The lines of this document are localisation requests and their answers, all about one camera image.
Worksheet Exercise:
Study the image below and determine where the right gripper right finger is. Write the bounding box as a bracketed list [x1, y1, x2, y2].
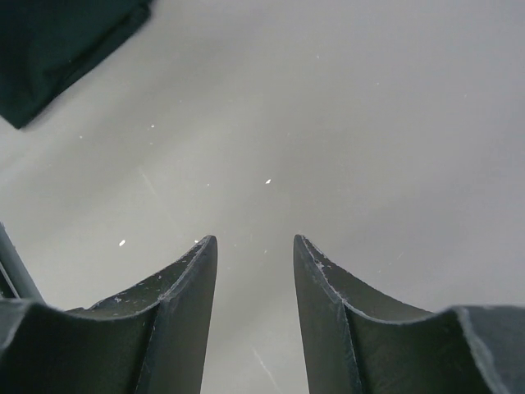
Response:
[294, 235, 524, 393]

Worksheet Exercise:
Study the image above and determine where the black t-shirt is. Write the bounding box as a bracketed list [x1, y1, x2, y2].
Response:
[1, 1, 152, 129]

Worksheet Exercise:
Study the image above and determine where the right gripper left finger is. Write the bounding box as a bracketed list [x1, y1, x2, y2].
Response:
[1, 236, 217, 393]

